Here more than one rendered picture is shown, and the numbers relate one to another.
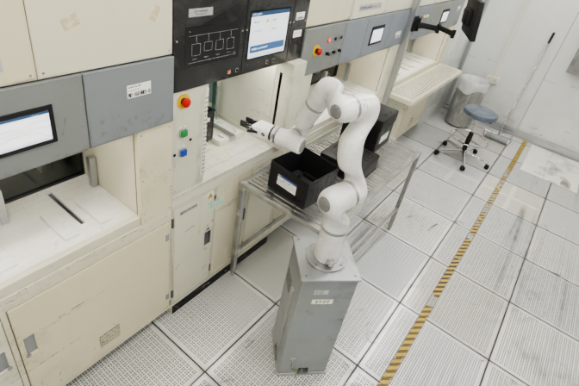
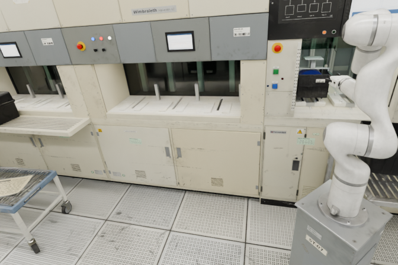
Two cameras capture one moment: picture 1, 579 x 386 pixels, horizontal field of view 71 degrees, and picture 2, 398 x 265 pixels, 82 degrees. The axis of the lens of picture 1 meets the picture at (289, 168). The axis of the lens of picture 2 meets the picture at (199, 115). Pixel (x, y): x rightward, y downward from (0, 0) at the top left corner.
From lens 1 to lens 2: 1.12 m
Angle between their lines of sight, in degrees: 64
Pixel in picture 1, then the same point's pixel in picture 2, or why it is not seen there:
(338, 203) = (333, 135)
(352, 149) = (364, 78)
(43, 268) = (186, 116)
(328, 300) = (322, 248)
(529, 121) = not seen: outside the picture
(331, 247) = (336, 192)
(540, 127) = not seen: outside the picture
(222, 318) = (285, 229)
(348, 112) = (353, 28)
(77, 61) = (208, 10)
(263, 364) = not seen: outside the picture
